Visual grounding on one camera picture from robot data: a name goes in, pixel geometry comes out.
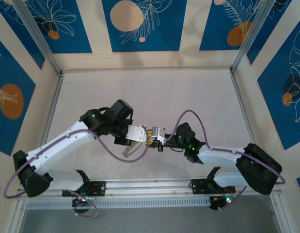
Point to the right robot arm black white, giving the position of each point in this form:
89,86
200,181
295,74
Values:
217,155

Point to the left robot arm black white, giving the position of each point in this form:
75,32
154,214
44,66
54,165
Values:
62,143

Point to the black controller board green light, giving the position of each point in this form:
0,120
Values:
82,202
221,202

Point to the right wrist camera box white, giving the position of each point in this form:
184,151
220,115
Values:
158,132

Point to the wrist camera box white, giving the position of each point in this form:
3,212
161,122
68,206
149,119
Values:
158,132
136,132

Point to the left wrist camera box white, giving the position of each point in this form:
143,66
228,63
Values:
136,132

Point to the aluminium mounting rail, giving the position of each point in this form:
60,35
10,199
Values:
149,185

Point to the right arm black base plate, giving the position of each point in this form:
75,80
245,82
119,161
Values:
198,186

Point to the aluminium table side rail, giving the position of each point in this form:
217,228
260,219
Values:
241,102
51,116

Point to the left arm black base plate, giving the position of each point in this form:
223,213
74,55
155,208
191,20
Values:
99,188

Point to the aluminium frame post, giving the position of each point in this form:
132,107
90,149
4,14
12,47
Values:
251,36
40,36

